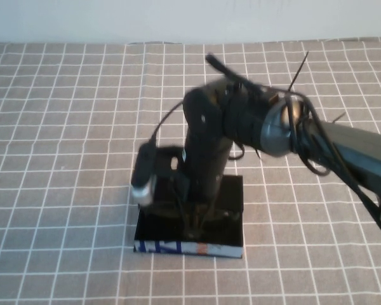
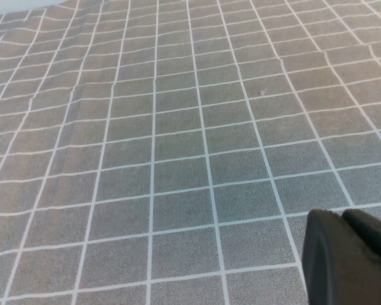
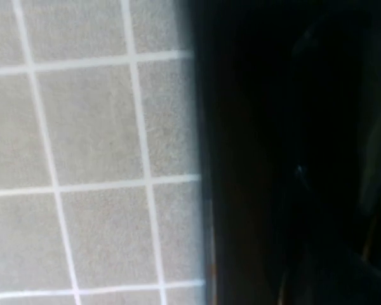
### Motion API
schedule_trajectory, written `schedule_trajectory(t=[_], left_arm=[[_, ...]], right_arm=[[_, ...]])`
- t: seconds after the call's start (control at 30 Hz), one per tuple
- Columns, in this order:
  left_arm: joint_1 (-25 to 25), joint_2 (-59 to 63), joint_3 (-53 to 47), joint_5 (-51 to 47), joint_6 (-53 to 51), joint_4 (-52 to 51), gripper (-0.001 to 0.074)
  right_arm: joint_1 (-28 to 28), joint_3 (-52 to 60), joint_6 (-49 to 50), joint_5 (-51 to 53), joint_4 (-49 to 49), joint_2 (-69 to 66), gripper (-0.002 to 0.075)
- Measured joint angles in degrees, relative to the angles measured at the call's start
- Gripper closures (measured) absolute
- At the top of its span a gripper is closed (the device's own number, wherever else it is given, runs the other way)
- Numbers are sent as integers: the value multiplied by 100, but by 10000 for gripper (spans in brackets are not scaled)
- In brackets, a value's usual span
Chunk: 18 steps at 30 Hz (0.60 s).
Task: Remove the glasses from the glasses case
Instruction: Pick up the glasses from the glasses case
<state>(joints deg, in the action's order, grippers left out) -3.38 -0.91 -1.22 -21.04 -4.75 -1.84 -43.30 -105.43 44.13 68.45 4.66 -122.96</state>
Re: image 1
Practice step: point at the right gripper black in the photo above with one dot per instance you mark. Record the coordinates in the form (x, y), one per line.
(206, 165)

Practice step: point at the right robot arm black grey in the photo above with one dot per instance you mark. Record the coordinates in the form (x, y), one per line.
(352, 143)

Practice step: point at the black glasses case printed front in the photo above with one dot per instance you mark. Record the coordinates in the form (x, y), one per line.
(231, 197)

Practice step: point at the grey white-checked tablecloth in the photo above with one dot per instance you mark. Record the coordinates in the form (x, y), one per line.
(63, 133)

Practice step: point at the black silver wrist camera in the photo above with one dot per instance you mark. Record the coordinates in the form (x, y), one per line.
(143, 171)

